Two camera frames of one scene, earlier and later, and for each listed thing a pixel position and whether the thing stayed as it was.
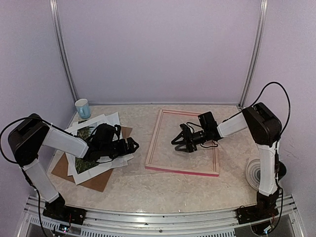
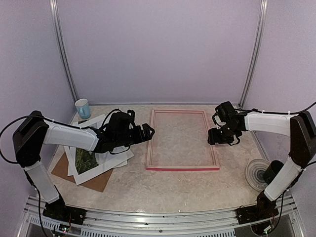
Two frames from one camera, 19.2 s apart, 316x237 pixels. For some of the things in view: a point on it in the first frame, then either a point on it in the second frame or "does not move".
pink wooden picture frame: (215, 155) to (149, 158)
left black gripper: (124, 150) to (140, 138)
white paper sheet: (89, 124) does not move
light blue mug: (83, 108) does not move
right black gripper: (189, 142) to (214, 138)
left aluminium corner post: (57, 25) does not move
